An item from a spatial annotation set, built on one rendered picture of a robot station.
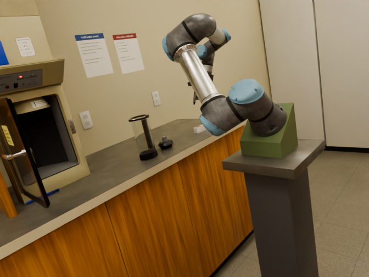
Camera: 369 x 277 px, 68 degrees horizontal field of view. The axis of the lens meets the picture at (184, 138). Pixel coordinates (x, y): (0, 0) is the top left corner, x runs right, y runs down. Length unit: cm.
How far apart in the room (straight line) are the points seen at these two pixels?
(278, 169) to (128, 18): 163
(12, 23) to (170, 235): 122
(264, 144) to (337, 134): 255
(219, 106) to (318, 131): 273
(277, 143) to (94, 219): 81
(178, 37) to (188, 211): 92
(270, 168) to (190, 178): 60
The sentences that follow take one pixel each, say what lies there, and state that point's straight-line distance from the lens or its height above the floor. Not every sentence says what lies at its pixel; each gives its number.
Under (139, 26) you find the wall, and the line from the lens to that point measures 230.
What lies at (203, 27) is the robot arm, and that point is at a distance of 127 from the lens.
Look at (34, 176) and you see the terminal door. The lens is 108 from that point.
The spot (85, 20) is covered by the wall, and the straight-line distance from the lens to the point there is 207.
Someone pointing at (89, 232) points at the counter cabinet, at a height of 80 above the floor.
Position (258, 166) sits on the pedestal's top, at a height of 93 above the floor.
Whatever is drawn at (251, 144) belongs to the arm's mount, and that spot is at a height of 99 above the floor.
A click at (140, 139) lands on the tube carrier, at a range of 142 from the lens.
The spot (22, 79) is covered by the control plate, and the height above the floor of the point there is 145.
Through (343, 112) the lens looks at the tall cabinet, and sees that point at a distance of 357.
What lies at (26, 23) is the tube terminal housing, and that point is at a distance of 145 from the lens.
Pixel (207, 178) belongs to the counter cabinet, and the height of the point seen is 69.
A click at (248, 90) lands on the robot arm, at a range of 103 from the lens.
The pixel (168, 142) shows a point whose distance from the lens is 155.
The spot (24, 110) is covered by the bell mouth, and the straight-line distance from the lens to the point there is 141.
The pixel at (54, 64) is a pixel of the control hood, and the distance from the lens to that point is 133.
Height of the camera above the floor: 137
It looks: 15 degrees down
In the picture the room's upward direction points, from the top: 13 degrees counter-clockwise
